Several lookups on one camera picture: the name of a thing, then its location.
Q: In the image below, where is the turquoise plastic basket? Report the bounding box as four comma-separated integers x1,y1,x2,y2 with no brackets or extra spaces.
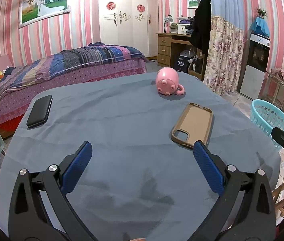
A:
250,99,284,152

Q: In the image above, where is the metal side table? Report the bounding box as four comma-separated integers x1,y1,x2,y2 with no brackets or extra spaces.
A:
265,68,284,111

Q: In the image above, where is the water dispenser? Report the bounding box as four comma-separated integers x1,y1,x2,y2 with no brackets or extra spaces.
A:
240,33,270,100

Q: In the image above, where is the floral curtain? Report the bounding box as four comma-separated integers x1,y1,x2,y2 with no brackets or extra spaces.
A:
203,16,244,96

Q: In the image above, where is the tan phone case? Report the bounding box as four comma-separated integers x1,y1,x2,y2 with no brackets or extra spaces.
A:
171,103,213,149

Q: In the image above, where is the black phone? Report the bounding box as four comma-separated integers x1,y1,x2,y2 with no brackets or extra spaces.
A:
27,95,53,128

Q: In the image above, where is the blue cloth with plant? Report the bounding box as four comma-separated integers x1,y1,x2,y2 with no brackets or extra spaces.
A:
251,8,270,38

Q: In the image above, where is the bed with patchwork quilt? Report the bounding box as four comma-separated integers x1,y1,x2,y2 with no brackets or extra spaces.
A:
0,42,147,131

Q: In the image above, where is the black hanging coat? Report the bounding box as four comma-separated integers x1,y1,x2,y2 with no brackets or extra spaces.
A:
190,0,212,54

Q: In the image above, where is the black box under desk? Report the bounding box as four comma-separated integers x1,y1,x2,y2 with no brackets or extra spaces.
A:
173,56,190,73

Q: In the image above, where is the pink pig mug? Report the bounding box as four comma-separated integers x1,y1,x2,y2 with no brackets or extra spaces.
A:
155,67,185,96

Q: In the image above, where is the wooden desk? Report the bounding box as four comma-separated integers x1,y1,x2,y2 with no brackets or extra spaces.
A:
157,33,207,81

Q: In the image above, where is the framed wedding picture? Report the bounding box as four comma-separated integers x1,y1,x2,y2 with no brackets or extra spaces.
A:
18,0,71,28

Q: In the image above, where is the white wardrobe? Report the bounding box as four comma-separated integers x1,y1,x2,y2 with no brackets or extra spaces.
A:
92,0,159,58

